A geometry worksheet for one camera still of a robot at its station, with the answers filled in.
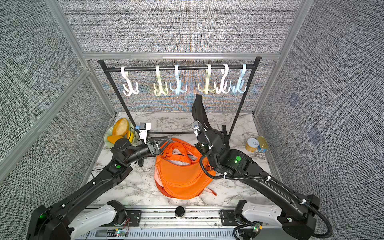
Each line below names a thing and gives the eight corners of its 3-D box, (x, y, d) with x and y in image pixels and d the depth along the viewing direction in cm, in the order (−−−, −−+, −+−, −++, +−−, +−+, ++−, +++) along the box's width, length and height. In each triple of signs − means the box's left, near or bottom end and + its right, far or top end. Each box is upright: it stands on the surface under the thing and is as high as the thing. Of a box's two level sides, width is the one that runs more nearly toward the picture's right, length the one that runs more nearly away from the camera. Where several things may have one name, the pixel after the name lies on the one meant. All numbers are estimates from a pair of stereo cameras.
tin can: (245, 152, 100) (248, 147, 95) (242, 143, 104) (245, 137, 99) (257, 152, 100) (260, 147, 95) (254, 143, 104) (257, 137, 99)
